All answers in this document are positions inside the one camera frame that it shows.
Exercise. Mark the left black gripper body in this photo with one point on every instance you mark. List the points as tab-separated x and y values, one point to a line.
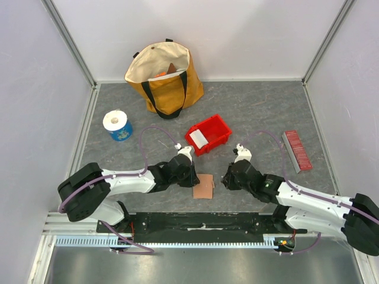
183	180

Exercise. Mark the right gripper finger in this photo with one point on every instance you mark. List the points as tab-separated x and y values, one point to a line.
232	168
226	180

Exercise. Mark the white card stack in bin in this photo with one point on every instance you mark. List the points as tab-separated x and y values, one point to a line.
198	138

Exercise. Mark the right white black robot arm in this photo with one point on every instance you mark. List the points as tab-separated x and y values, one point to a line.
354	220

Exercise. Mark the red plastic bin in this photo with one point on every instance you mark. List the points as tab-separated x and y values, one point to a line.
215	130

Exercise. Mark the yellow canvas tote bag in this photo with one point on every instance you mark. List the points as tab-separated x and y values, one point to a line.
168	95

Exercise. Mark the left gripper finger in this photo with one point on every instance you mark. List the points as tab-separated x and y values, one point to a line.
195	180
193	172

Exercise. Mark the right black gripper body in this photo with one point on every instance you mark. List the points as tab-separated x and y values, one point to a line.
229	177

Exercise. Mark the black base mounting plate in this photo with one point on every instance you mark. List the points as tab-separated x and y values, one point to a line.
200	227

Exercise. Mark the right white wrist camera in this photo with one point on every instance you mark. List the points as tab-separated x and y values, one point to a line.
242	153

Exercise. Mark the orange item inside bag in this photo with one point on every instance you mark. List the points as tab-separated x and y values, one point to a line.
160	74

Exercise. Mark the red rectangular box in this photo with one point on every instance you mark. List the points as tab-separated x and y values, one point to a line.
296	151

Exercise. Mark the tan leather card holder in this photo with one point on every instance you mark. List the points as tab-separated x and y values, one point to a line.
204	190

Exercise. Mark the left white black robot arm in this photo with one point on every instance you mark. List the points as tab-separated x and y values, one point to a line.
86	194

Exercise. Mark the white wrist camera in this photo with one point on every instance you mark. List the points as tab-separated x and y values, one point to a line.
242	153
186	151

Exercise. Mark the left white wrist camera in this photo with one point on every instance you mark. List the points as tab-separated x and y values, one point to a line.
186	151

